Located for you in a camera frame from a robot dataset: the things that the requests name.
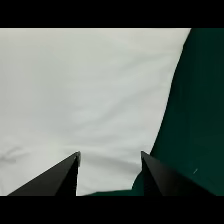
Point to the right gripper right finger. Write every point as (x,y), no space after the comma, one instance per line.
(163,181)

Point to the white T-shirt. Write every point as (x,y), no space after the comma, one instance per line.
(83,93)

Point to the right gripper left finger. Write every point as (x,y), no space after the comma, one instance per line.
(58,180)

